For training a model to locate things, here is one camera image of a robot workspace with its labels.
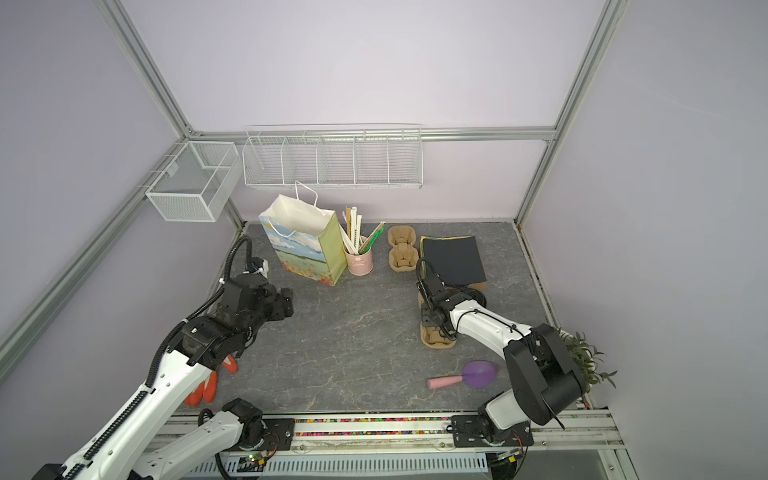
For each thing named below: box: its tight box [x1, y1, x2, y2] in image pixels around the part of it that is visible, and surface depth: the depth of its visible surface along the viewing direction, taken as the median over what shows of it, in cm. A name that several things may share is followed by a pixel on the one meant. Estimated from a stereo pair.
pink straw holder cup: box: [346, 247, 373, 276], surface depth 106 cm
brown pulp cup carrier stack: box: [388, 225, 419, 273], surface depth 110 cm
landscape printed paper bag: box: [258, 180, 347, 287], surface depth 93 cm
